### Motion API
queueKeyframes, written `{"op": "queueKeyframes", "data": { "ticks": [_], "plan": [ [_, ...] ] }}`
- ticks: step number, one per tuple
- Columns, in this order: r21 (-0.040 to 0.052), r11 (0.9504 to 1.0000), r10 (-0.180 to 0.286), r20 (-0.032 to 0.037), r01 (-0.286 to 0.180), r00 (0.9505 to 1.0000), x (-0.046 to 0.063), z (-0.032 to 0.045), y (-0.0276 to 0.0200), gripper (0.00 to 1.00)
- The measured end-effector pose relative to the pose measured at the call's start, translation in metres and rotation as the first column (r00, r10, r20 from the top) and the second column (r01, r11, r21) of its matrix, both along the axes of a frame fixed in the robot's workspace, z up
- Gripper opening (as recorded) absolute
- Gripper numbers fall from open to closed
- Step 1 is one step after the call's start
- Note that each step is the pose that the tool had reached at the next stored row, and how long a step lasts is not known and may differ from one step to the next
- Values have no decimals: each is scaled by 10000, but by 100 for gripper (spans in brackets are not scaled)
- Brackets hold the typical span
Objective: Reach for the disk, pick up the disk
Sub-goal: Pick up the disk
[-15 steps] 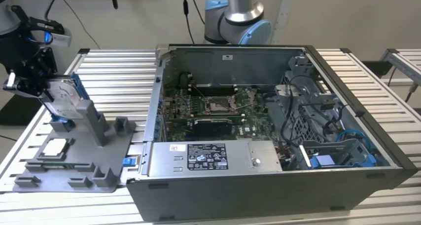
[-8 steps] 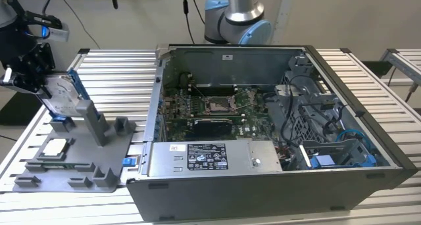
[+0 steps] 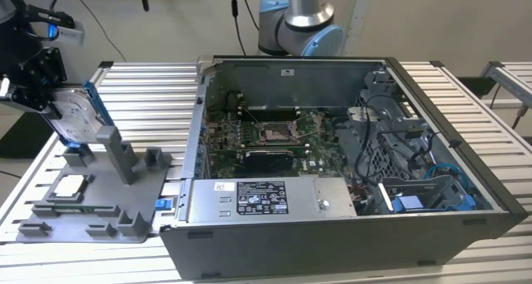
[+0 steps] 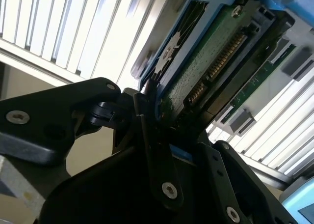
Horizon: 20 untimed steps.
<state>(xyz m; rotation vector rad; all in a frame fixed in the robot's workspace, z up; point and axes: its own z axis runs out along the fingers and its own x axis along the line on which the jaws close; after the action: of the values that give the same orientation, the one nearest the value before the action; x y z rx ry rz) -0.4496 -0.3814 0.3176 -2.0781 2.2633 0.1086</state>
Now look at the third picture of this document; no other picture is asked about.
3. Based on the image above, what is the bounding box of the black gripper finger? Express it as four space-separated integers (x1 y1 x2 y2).
43 100 63 121

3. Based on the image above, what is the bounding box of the metal socket cover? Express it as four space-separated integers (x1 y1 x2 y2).
286 114 324 143

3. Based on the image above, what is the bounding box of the blue disk carrier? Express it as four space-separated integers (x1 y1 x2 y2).
392 195 475 213

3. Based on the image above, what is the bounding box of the thin metal locking lever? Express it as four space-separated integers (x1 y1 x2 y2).
242 106 262 125

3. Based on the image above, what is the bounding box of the black RAM slot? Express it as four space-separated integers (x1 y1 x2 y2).
238 105 302 118

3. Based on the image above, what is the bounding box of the black box on floor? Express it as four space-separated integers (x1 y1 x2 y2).
0 111 55 159

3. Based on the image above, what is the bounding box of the silver power supply unit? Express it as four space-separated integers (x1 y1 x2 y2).
184 177 359 224

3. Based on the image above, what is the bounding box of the grey perforated drive cage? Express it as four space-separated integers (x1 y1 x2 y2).
336 87 442 185

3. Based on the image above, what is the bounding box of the metal slat side table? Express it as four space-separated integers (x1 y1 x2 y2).
480 61 532 110

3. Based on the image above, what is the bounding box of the CPU socket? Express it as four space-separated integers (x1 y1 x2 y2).
260 121 292 141

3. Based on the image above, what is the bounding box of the silver CPU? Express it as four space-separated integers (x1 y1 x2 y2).
54 175 91 198

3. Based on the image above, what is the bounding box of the grey disk bay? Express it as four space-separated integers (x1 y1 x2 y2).
376 174 475 215

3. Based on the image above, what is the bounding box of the hard disk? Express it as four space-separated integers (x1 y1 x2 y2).
42 79 116 149

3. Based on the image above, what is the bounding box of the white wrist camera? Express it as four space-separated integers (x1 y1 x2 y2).
52 22 87 45

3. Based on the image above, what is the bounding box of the light blue wire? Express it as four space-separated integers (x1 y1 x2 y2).
427 164 470 185

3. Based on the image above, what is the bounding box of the grey parts rack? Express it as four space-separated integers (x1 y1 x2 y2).
0 125 174 245

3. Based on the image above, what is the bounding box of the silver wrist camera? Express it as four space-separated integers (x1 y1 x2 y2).
0 77 46 113

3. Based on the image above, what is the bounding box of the green motherboard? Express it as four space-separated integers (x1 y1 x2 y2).
206 109 355 179

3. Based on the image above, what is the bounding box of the dark grey PC case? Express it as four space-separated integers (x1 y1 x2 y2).
159 55 530 280

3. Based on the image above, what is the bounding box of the long black wire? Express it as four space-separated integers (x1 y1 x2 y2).
355 95 420 185

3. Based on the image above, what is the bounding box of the short black wire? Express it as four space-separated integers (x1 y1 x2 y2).
410 131 444 173

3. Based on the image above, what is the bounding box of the black graphics card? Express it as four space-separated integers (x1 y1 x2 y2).
240 149 296 178

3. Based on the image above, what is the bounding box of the small black box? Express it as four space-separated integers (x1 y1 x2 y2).
456 77 498 101

